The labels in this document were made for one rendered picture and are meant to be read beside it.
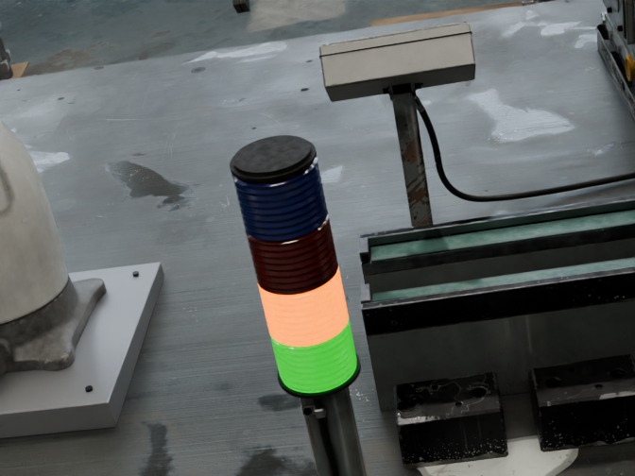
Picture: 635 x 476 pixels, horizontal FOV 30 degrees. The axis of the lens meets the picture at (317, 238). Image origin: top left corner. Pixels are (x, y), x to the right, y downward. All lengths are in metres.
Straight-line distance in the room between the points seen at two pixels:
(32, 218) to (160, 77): 0.86
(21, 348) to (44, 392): 0.07
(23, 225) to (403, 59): 0.46
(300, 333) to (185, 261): 0.72
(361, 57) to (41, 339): 0.48
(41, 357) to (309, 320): 0.57
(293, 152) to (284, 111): 1.10
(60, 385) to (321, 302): 0.55
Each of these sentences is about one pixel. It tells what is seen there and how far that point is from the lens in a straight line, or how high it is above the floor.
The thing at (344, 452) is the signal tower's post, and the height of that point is 0.96.
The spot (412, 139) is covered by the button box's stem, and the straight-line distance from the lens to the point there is 1.39.
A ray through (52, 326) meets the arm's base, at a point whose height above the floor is 0.86.
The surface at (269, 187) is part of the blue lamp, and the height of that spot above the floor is 1.21.
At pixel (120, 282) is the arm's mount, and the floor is 0.82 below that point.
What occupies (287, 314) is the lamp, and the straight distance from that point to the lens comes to 0.84.
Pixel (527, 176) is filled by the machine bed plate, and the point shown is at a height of 0.80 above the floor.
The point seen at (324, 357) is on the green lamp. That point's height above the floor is 1.06.
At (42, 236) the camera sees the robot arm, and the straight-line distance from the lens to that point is 1.36.
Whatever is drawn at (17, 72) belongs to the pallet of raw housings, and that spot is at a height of 0.35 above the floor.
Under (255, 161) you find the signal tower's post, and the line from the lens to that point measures 0.80.
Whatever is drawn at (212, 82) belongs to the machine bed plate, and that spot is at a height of 0.80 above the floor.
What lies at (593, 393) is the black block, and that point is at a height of 0.86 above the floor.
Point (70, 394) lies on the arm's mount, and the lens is 1.31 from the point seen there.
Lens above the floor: 1.57
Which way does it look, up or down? 30 degrees down
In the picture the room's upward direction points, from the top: 12 degrees counter-clockwise
